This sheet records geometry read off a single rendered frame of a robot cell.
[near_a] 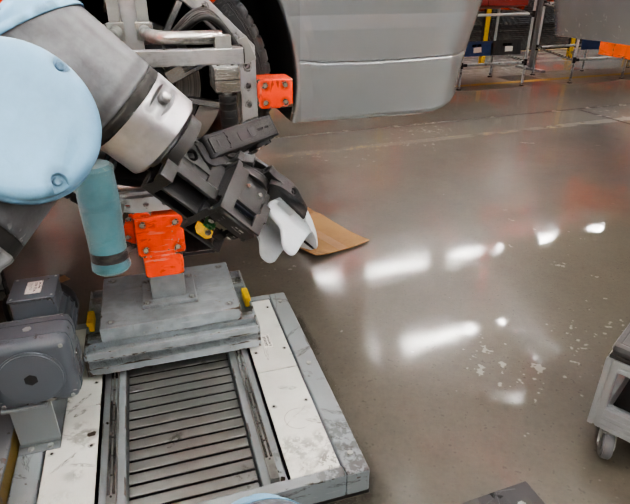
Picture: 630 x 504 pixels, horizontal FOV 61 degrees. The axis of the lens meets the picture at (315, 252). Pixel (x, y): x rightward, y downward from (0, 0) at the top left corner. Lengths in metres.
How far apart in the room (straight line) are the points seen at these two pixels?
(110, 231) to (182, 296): 0.47
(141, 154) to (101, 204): 0.76
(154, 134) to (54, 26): 0.11
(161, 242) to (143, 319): 0.29
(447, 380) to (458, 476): 0.36
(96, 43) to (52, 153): 0.20
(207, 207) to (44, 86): 0.24
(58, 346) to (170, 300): 0.47
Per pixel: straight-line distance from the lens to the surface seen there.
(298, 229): 0.61
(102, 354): 1.65
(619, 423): 1.57
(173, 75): 1.44
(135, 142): 0.52
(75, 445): 1.53
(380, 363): 1.78
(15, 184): 0.32
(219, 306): 1.65
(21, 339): 1.35
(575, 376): 1.90
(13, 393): 1.39
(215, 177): 0.56
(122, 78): 0.51
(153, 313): 1.66
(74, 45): 0.51
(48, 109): 0.33
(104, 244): 1.31
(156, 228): 1.42
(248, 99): 1.36
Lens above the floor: 1.11
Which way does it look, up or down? 27 degrees down
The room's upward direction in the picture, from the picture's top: straight up
